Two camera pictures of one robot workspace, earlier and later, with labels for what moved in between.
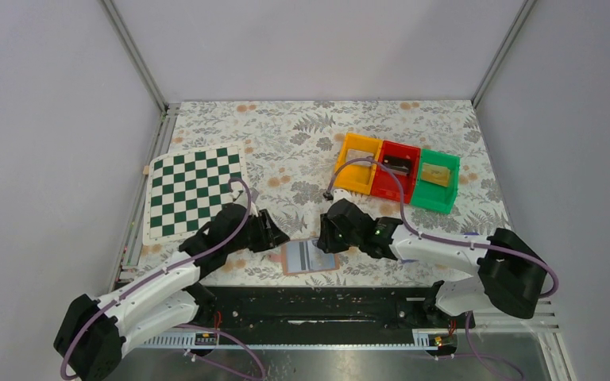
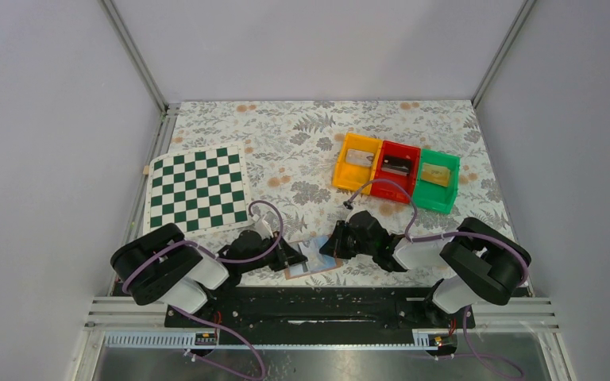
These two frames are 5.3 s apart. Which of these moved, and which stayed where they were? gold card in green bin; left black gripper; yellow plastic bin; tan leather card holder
Moved: left black gripper
Stayed: gold card in green bin; yellow plastic bin; tan leather card holder
